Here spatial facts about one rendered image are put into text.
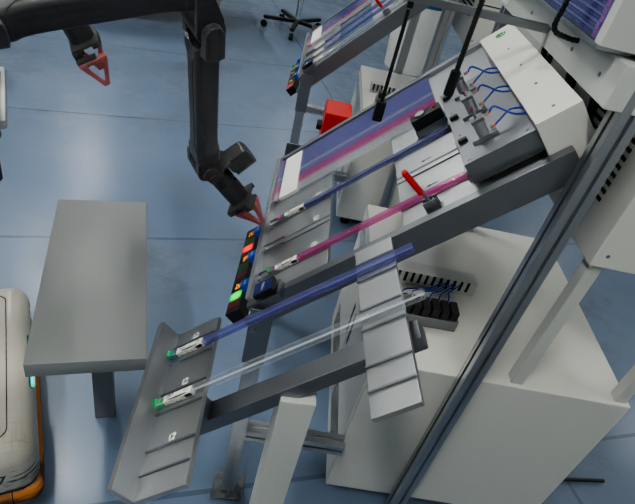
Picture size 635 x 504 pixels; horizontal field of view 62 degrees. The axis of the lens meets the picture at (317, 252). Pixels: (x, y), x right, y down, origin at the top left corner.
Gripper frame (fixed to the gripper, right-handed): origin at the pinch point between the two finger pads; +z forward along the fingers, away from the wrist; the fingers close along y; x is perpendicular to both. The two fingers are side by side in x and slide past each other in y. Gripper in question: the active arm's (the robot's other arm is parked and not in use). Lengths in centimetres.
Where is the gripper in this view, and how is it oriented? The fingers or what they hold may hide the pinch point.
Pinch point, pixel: (261, 222)
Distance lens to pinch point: 144.4
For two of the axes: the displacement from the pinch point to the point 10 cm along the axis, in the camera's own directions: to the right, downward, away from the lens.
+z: 5.6, 6.6, 5.0
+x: -8.3, 4.1, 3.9
